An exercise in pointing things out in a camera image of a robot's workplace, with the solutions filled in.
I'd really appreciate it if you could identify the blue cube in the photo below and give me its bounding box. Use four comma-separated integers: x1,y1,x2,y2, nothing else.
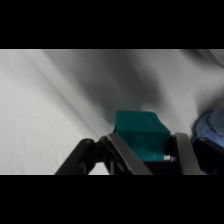
114,110,172,162

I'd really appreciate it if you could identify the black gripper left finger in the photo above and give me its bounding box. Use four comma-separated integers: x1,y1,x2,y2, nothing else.
54,132,154,175

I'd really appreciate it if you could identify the grey bowl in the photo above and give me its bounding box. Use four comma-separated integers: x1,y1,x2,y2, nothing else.
191,106,224,148

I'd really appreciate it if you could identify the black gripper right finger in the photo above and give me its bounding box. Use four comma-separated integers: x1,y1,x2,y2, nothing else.
174,132,205,175

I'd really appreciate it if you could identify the white tablecloth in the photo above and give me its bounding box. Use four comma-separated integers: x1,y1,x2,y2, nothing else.
0,49,224,175

